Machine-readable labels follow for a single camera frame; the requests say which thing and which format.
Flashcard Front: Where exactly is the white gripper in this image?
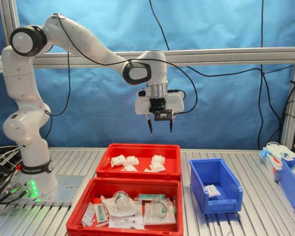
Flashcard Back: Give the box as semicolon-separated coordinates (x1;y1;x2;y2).
134;93;185;134

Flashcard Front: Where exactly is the red plastic crate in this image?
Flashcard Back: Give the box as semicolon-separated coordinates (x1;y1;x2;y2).
65;177;184;236
95;143;182;181

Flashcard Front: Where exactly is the blue backdrop cloth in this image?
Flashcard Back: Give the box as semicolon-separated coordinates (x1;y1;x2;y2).
0;0;295;151

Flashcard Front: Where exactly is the white bandage pack printed label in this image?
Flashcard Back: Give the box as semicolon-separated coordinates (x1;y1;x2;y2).
110;154;126;168
204;183;221;198

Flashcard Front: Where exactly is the blue plastic bin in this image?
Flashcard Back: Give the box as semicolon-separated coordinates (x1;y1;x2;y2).
188;157;244;214
278;157;295;210

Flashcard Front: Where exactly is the packaged green syringe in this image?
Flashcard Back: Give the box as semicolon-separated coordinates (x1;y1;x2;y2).
134;193;167;201

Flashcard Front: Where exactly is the packaged clear oxygen mask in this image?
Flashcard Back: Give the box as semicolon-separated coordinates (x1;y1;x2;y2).
144;199;177;226
102;191;142;217

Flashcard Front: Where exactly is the flat packet with black parts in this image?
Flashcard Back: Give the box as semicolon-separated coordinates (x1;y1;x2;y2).
108;215;146;231

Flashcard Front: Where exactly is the green white syringe packet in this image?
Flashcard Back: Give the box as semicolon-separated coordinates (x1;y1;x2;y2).
94;203;110;224

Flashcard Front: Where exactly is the small white sterile packet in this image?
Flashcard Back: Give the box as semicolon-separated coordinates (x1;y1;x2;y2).
81;203;96;226

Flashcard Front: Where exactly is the white face mask carton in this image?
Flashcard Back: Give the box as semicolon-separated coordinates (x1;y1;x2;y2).
262;147;284;182

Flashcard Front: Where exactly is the pile of blue face masks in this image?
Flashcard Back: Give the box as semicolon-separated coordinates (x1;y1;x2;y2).
259;142;294;162

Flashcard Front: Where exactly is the long aluminium frame bar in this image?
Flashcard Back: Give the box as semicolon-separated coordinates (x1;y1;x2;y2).
19;46;295;68

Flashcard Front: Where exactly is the black hanging cable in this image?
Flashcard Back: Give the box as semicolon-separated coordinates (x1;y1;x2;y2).
148;0;295;77

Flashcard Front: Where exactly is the black cable along robot arm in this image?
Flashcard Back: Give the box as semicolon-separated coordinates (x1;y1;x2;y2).
44;14;199;143

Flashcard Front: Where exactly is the black slanting cable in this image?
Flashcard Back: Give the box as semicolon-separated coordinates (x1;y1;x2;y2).
262;71;284;148

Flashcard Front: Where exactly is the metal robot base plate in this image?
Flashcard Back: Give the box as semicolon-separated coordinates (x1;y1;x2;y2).
8;174;86;207

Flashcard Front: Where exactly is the black vertical cable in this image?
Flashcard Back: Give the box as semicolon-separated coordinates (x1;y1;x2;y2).
257;0;265;149

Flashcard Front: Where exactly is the bundle of cables and plugs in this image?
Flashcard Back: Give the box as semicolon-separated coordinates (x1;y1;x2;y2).
0;145;24;207

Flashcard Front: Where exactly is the aluminium frame post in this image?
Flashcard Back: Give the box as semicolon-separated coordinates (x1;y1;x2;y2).
0;0;22;49

